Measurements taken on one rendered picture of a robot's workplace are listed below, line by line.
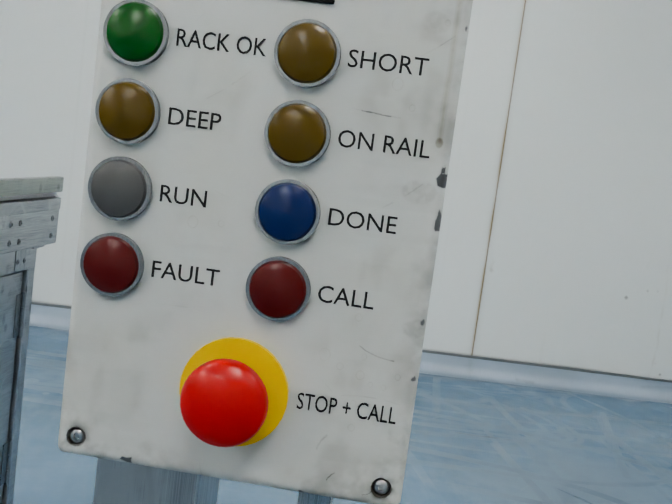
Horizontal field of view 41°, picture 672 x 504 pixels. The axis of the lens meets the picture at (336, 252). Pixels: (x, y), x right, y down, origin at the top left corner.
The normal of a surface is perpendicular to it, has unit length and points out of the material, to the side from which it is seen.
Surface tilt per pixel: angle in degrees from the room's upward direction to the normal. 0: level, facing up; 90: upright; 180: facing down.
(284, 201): 87
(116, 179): 87
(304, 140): 91
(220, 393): 85
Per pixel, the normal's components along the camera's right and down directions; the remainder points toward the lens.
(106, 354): -0.11, 0.10
